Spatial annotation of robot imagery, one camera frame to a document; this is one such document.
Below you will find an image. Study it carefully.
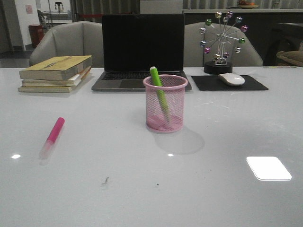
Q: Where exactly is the green highlighter pen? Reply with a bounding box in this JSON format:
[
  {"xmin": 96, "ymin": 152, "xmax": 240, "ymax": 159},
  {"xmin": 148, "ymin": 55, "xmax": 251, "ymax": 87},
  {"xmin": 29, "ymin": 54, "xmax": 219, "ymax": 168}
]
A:
[{"xmin": 150, "ymin": 66, "xmax": 170, "ymax": 122}]

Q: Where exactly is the pink highlighter pen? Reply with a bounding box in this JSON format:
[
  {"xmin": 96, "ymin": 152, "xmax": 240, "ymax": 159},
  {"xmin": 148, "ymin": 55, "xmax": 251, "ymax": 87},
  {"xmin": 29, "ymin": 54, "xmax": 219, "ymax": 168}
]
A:
[{"xmin": 39, "ymin": 117, "xmax": 65, "ymax": 160}]

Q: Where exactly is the pink mesh pen holder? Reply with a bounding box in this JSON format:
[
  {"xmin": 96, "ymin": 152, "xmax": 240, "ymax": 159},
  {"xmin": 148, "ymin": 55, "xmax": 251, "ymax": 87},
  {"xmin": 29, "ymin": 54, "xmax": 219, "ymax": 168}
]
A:
[{"xmin": 143, "ymin": 74, "xmax": 188, "ymax": 133}]

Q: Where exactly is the black mouse pad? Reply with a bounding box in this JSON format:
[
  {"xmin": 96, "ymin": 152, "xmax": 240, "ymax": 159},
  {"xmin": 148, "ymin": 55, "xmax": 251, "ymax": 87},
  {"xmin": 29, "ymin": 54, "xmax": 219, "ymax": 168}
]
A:
[{"xmin": 191, "ymin": 75, "xmax": 269, "ymax": 91}]

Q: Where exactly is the grey open laptop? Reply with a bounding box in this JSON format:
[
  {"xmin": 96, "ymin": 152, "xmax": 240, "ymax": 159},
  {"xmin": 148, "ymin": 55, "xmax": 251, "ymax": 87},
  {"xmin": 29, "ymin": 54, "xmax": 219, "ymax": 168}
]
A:
[{"xmin": 91, "ymin": 14, "xmax": 186, "ymax": 92}]

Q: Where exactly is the ferris wheel desk ornament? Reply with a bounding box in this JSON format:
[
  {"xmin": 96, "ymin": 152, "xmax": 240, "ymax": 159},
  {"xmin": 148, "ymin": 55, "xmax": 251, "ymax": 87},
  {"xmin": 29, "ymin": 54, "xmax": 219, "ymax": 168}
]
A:
[{"xmin": 199, "ymin": 11, "xmax": 246, "ymax": 75}]

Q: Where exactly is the middle cream book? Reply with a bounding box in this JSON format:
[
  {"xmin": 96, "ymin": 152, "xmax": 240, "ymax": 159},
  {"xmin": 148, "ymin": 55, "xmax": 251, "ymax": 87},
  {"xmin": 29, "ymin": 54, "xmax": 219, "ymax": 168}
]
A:
[{"xmin": 22, "ymin": 67, "xmax": 91, "ymax": 87}]

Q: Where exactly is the right grey armchair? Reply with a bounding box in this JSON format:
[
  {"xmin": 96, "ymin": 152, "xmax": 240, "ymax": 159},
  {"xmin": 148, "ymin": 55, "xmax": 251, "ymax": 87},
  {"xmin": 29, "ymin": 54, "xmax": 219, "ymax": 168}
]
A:
[{"xmin": 183, "ymin": 22, "xmax": 263, "ymax": 67}]

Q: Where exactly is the grey armchair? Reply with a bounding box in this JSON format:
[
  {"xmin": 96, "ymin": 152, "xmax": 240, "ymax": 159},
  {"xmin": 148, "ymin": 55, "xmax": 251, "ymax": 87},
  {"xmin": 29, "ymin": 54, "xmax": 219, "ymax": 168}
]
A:
[
  {"xmin": 183, "ymin": 22, "xmax": 263, "ymax": 67},
  {"xmin": 29, "ymin": 21, "xmax": 104, "ymax": 68}
]

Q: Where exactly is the white computer mouse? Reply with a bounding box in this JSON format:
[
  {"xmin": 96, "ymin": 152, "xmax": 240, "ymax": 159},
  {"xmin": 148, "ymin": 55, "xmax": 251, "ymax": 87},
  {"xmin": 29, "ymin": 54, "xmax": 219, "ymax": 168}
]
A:
[{"xmin": 218, "ymin": 73, "xmax": 245, "ymax": 86}]

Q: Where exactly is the left grey armchair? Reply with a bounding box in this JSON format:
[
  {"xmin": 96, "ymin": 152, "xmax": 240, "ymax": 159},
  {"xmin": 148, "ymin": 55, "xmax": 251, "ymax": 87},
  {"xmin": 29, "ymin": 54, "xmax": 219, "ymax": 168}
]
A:
[{"xmin": 29, "ymin": 21, "xmax": 104, "ymax": 68}]

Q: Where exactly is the top yellow book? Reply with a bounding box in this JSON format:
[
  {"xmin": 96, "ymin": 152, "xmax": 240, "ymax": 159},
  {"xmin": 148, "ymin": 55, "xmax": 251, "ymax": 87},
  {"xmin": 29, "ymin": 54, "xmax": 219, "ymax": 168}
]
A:
[{"xmin": 19, "ymin": 55, "xmax": 92, "ymax": 80}]

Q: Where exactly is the yellow book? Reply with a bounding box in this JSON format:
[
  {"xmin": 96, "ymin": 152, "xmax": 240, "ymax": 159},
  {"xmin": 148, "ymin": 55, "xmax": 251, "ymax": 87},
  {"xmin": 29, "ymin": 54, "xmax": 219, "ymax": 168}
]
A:
[
  {"xmin": 18, "ymin": 79, "xmax": 84, "ymax": 93},
  {"xmin": 19, "ymin": 55, "xmax": 92, "ymax": 80}
]

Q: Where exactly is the bottom yellow book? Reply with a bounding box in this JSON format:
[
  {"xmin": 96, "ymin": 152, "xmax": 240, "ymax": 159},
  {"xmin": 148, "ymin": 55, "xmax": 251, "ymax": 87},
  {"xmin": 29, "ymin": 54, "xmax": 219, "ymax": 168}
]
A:
[{"xmin": 18, "ymin": 79, "xmax": 84, "ymax": 93}]

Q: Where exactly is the red bin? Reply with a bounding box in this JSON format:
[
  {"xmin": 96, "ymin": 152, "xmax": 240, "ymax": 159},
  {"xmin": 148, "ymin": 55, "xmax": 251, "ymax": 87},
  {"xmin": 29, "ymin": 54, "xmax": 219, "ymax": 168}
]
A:
[{"xmin": 28, "ymin": 24, "xmax": 44, "ymax": 48}]

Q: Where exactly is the fruit bowl on counter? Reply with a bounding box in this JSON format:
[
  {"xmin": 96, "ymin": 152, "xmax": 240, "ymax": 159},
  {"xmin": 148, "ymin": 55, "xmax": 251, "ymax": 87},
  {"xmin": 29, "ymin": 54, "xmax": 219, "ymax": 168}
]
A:
[{"xmin": 238, "ymin": 0, "xmax": 259, "ymax": 9}]

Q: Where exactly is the beige cushion at right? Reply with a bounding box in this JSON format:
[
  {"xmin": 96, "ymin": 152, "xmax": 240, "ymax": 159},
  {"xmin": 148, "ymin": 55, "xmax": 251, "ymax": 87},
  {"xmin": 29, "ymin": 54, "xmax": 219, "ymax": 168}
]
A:
[{"xmin": 276, "ymin": 51, "xmax": 303, "ymax": 67}]

